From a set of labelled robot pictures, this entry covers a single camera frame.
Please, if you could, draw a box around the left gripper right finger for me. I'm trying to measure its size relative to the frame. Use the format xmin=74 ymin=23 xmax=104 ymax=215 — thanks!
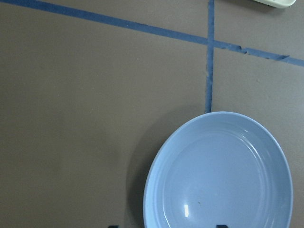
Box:
xmin=216 ymin=224 xmax=228 ymax=228

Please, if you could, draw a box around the blue plate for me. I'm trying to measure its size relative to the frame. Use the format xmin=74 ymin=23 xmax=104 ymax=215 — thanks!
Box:
xmin=143 ymin=112 xmax=293 ymax=228

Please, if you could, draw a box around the cream bear tray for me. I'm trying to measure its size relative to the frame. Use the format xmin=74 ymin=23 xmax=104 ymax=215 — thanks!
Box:
xmin=254 ymin=0 xmax=296 ymax=9

